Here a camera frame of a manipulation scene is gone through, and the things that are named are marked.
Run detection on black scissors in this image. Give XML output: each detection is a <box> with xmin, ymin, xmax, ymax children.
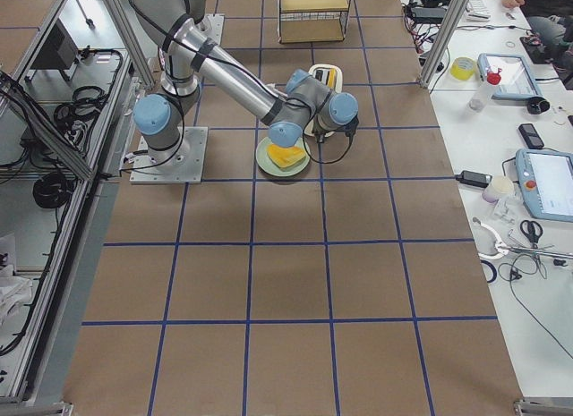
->
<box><xmin>519</xmin><ymin>219</ymin><xmax>543</xmax><ymax>249</ymax></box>

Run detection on black power adapter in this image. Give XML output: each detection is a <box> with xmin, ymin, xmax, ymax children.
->
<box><xmin>455</xmin><ymin>170</ymin><xmax>492</xmax><ymax>188</ymax></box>

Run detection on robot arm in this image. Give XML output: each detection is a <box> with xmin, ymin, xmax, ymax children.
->
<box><xmin>129</xmin><ymin>0</ymin><xmax>359</xmax><ymax>148</ymax></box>

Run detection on clear bottle red cap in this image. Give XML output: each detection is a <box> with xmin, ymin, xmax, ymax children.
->
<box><xmin>468</xmin><ymin>70</ymin><xmax>501</xmax><ymax>112</ymax></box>

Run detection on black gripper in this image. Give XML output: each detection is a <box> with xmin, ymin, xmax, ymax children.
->
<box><xmin>312</xmin><ymin>118</ymin><xmax>335</xmax><ymax>141</ymax></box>

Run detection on bread piece on plate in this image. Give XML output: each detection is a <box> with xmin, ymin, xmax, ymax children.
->
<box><xmin>266</xmin><ymin>144</ymin><xmax>306</xmax><ymax>169</ymax></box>

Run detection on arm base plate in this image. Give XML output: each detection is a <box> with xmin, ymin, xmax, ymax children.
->
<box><xmin>129</xmin><ymin>126</ymin><xmax>209</xmax><ymax>184</ymax></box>

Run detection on white two-slot toaster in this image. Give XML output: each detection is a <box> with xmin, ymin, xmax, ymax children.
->
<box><xmin>304</xmin><ymin>64</ymin><xmax>343</xmax><ymax>143</ymax></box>

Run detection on aluminium frame post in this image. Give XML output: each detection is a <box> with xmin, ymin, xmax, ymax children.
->
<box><xmin>418</xmin><ymin>0</ymin><xmax>469</xmax><ymax>89</ymax></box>

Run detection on light green plate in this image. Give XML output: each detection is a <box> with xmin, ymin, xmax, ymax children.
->
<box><xmin>255</xmin><ymin>137</ymin><xmax>310</xmax><ymax>177</ymax></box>

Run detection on yellow tape roll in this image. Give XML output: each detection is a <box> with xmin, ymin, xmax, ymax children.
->
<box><xmin>449</xmin><ymin>56</ymin><xmax>476</xmax><ymax>81</ymax></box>

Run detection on bread slice in toaster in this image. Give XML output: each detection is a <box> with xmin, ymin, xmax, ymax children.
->
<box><xmin>327</xmin><ymin>68</ymin><xmax>338</xmax><ymax>89</ymax></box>

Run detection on wire basket with wooden shelf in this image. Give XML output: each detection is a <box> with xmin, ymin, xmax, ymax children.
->
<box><xmin>277</xmin><ymin>0</ymin><xmax>353</xmax><ymax>44</ymax></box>

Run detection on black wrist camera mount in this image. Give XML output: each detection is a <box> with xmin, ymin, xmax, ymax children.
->
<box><xmin>344</xmin><ymin>116</ymin><xmax>359</xmax><ymax>140</ymax></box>

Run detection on blue teach pendant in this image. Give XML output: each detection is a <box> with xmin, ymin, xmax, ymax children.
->
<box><xmin>515</xmin><ymin>149</ymin><xmax>572</xmax><ymax>223</ymax></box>
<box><xmin>477</xmin><ymin>53</ymin><xmax>542</xmax><ymax>101</ymax></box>

